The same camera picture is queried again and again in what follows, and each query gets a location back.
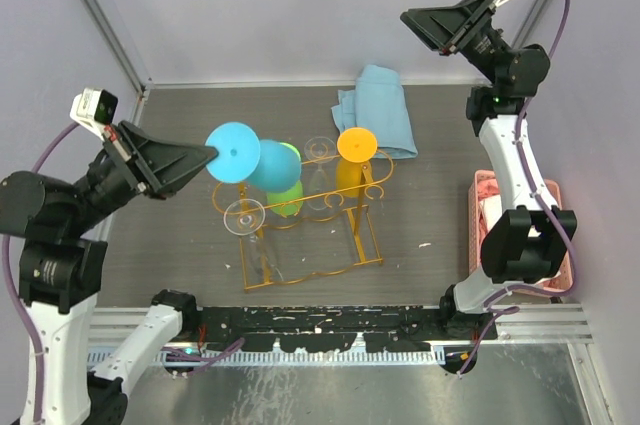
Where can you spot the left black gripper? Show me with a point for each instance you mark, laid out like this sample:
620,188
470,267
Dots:
167,165

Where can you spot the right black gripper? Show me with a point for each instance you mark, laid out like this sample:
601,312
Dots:
437,27

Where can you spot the blue plastic wine glass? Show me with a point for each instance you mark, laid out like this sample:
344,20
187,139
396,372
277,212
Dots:
265,164

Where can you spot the clear flute glass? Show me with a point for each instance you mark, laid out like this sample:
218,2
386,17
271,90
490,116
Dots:
245,218
320,151

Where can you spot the green plastic wine glass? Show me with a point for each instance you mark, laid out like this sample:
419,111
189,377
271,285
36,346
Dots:
286,204

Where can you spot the orange plastic wine glass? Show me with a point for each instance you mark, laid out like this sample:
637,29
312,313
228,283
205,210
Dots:
356,146

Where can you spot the clear flute glass back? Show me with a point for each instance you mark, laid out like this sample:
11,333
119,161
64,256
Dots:
320,151

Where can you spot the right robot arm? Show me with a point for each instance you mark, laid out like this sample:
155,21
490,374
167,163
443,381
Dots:
533,234

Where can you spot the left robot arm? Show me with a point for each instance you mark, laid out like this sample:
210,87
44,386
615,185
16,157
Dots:
60,272

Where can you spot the light blue folded cloth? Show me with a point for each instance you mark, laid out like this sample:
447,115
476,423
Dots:
377,103

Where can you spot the pink plastic basket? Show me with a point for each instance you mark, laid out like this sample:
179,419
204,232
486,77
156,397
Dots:
562,281

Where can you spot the white cloth in basket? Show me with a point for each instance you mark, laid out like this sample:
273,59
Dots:
489,204

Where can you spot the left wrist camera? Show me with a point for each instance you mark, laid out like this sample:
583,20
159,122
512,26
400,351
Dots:
94,110

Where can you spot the gold wire glass rack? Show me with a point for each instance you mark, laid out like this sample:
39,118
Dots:
325,243

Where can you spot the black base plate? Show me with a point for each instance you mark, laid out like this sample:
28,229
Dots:
324,329

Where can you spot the slotted cable duct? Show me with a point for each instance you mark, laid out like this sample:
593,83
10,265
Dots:
356,356

